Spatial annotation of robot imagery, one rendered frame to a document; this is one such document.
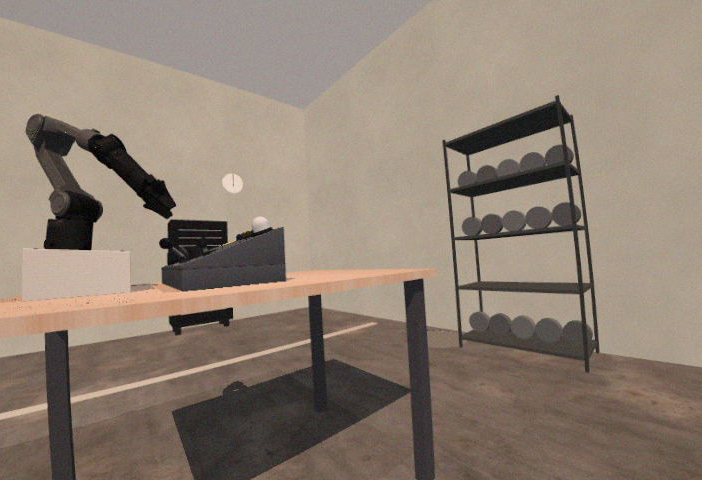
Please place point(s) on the grey control console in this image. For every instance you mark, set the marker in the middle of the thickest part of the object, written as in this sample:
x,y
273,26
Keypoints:
x,y
258,259

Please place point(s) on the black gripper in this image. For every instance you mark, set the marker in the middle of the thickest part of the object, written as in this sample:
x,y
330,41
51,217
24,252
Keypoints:
x,y
162,202

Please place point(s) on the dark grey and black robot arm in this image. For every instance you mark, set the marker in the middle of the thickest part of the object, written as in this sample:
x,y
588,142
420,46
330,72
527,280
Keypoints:
x,y
72,228

